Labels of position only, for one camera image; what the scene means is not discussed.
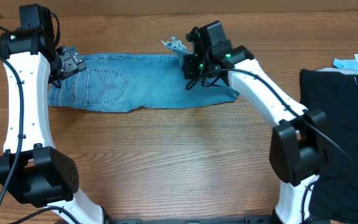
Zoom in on light blue denim jeans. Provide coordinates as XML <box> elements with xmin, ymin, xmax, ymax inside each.
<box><xmin>48</xmin><ymin>37</ymin><xmax>239</xmax><ymax>113</ymax></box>

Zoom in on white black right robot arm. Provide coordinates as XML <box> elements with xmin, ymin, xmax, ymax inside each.
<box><xmin>182</xmin><ymin>21</ymin><xmax>329</xmax><ymax>223</ymax></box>

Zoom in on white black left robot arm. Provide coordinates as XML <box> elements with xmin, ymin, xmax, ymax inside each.
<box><xmin>0</xmin><ymin>24</ymin><xmax>109</xmax><ymax>223</ymax></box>

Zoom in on black garment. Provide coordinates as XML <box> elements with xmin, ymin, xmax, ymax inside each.
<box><xmin>300</xmin><ymin>70</ymin><xmax>358</xmax><ymax>223</ymax></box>

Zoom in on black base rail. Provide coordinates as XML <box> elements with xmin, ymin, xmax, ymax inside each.
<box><xmin>104</xmin><ymin>215</ymin><xmax>280</xmax><ymax>224</ymax></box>

